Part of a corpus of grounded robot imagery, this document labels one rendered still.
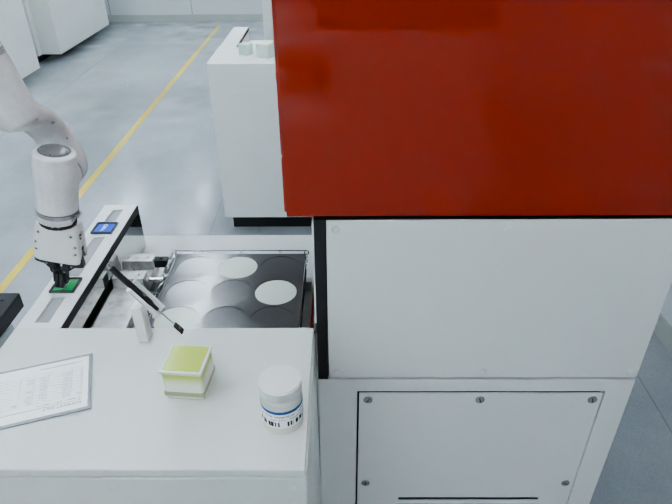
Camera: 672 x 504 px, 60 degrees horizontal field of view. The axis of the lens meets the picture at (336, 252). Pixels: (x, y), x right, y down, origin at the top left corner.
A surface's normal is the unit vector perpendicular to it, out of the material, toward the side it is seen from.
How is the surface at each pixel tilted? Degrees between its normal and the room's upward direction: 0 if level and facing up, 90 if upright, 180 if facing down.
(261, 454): 0
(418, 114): 90
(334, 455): 90
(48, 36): 90
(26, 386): 0
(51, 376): 0
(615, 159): 90
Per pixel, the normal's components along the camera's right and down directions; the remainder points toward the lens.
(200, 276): 0.00, -0.84
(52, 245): -0.04, 0.57
